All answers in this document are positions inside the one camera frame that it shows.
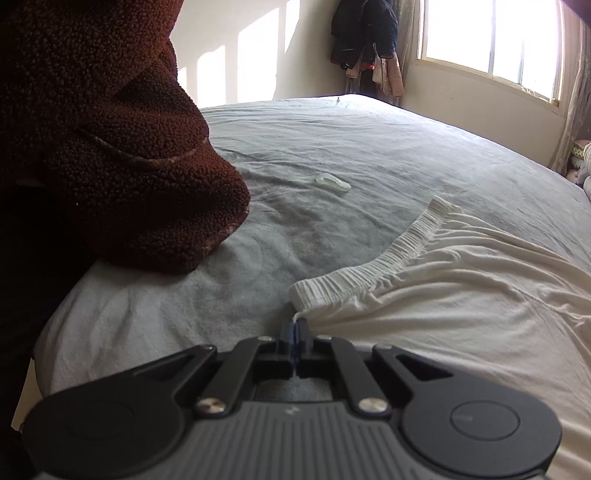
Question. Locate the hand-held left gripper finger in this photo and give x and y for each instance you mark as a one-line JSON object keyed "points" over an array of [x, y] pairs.
{"points": [[290, 341], [300, 341]]}

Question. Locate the white pants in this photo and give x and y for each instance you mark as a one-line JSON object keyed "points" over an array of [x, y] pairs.
{"points": [[461, 300]]}

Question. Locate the small white plastic piece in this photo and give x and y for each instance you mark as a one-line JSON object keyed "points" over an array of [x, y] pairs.
{"points": [[342, 187]]}

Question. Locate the hanging pink garments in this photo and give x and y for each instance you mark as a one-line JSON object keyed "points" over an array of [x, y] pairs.
{"points": [[392, 74]]}

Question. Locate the person's dark red fleece jacket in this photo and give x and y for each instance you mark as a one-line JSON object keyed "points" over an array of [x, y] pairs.
{"points": [[115, 115]]}

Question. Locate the sheer lace curtain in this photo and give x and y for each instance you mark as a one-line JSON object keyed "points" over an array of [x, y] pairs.
{"points": [[408, 46], [572, 106]]}

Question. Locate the hanging dark blue jacket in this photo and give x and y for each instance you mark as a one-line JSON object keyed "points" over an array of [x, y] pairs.
{"points": [[364, 27]]}

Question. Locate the pale printed pillow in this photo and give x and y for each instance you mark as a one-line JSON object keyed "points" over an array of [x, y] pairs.
{"points": [[584, 159]]}

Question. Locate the window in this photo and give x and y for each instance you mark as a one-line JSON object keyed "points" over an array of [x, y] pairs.
{"points": [[461, 32]]}

